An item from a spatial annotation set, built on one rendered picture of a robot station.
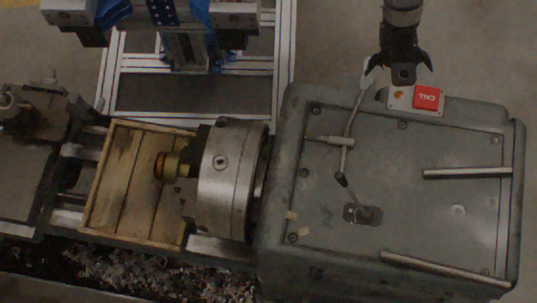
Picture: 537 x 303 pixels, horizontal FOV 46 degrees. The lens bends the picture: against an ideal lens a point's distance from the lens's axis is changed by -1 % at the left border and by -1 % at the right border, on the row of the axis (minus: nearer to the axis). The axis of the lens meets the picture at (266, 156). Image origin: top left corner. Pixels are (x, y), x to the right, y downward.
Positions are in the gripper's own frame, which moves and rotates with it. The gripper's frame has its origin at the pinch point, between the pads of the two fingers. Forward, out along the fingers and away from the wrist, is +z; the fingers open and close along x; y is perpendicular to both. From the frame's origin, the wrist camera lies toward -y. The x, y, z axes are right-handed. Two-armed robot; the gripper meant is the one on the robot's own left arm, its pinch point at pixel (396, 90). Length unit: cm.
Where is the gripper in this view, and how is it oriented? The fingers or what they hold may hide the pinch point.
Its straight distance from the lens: 137.8
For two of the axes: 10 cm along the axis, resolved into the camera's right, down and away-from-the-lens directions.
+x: -9.9, 0.5, 1.0
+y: 0.1, -8.3, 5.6
